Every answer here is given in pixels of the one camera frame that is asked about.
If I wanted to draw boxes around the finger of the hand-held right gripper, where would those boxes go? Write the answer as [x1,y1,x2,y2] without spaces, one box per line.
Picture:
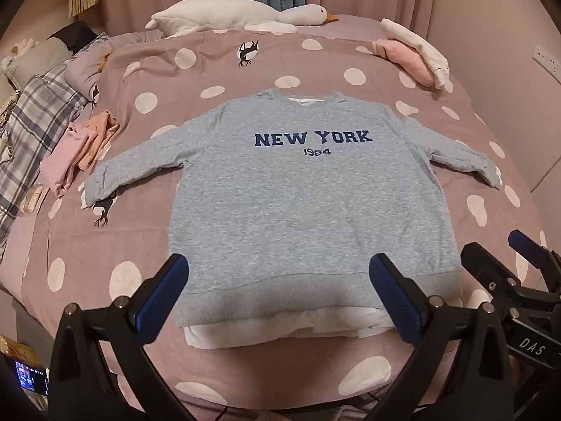
[461,242,533,312]
[508,230,561,290]

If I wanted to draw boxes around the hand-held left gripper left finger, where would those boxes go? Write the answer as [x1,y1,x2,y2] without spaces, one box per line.
[49,253,196,421]

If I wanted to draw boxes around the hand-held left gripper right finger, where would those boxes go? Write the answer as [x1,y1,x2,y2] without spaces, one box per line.
[361,253,513,421]

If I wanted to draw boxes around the grey sweatshirt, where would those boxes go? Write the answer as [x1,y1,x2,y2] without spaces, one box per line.
[83,89,502,350]

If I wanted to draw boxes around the pink polka dot blanket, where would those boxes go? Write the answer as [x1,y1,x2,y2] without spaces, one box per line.
[9,26,554,415]

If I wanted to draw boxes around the phone with lit screen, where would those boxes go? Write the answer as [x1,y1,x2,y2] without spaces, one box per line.
[15,360,50,395]

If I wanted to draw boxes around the pink crumpled garment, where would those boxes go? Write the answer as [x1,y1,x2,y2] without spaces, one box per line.
[39,123,95,197]

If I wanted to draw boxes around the pink folded garment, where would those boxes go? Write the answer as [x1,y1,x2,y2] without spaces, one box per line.
[372,39,434,88]

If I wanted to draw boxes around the plaid bedding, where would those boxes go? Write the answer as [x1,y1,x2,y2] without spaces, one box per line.
[0,70,88,264]

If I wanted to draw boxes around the white folded garment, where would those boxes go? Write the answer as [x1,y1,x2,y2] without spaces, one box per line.
[380,18,452,91]

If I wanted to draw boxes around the lavender pillow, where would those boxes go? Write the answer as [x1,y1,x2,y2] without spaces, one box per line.
[66,30,165,110]

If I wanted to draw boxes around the grey pillow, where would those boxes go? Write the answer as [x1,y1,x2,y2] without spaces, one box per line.
[4,37,73,80]

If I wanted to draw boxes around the lavender bed sheet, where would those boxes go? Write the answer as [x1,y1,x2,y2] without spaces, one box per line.
[296,13,388,38]

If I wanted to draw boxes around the white goose plush toy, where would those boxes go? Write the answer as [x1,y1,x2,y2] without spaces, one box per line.
[146,0,340,38]

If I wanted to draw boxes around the white wall socket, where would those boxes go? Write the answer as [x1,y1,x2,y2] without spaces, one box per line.
[532,44,561,75]

